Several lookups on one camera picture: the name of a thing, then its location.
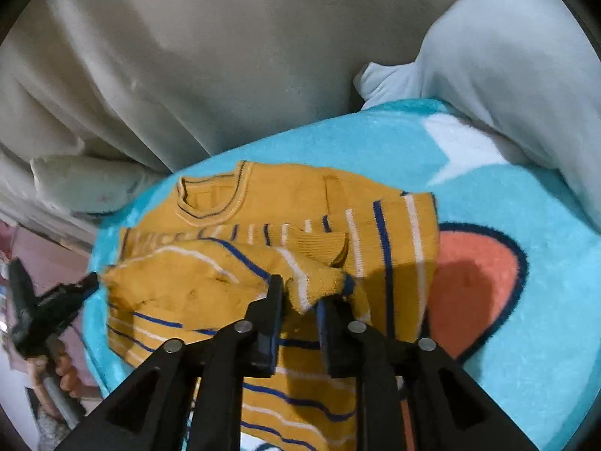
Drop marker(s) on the yellow striped knit sweater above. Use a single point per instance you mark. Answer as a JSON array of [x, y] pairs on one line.
[[281, 197]]

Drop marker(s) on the white pillow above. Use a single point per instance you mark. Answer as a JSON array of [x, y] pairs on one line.
[[84, 183]]

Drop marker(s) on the turquoise printed blanket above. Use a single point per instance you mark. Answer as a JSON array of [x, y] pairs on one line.
[[375, 150]]

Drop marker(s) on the light blue cloth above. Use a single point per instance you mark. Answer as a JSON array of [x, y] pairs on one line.
[[493, 56]]

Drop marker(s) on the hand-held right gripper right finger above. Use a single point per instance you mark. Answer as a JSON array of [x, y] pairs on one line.
[[335, 336]]

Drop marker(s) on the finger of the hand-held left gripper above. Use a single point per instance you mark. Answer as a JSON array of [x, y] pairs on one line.
[[70, 296]]

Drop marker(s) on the person's left hand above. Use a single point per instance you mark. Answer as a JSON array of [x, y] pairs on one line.
[[70, 376]]

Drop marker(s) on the beige curtain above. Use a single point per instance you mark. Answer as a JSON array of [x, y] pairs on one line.
[[188, 56]]

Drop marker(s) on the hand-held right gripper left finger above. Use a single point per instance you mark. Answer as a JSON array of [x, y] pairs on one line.
[[266, 322]]

